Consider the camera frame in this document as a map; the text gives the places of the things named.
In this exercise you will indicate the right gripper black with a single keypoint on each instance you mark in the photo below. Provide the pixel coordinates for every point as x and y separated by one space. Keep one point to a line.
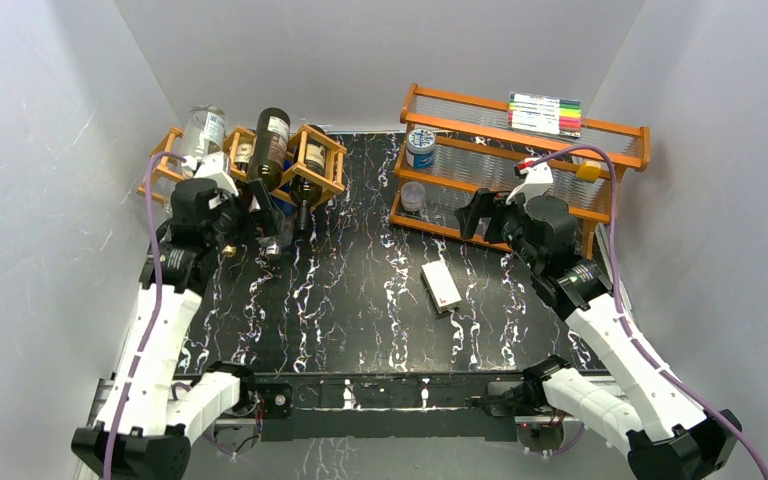
482 206

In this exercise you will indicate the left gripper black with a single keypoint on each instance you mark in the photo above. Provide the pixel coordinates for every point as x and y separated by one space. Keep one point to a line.
268 218

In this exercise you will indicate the dark wine bottle brown label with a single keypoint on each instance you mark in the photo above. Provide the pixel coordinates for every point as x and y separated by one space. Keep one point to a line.
269 147

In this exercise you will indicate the clear glass bottle black cap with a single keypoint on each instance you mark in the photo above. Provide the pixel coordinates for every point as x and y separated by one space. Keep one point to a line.
204 134

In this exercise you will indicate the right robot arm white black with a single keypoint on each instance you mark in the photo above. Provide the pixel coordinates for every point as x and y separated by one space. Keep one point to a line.
660 429

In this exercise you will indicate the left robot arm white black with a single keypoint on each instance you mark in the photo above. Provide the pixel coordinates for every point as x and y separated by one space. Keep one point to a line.
146 428

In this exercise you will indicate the blue plastic bottle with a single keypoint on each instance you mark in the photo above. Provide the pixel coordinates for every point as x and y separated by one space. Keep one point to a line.
273 246

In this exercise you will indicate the orange wooden shelf rack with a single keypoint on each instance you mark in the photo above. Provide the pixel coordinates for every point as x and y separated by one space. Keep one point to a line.
456 144

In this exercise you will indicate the brown wine bottle gold cap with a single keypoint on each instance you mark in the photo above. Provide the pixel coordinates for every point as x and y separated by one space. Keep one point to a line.
240 148

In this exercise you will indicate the small clear plastic cup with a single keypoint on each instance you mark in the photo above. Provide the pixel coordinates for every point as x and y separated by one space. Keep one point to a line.
412 196

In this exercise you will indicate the blue lidded jar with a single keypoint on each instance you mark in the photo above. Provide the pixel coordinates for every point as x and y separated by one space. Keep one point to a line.
420 147

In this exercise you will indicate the white small box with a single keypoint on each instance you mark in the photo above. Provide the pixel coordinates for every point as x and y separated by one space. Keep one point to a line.
441 286

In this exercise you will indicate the marker pen pack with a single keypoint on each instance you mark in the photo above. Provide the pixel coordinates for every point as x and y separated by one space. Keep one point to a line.
545 115

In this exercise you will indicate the yellow block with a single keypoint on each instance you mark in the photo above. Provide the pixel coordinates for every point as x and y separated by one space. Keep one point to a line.
589 171

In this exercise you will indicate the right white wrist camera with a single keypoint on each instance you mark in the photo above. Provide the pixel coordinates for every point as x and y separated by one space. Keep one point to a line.
536 178

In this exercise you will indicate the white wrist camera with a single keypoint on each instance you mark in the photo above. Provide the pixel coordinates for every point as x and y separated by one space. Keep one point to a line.
216 167
536 178

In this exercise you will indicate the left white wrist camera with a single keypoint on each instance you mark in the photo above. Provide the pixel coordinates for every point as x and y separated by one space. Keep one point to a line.
216 167

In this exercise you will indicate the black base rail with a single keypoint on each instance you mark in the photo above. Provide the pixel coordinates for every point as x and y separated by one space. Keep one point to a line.
384 404

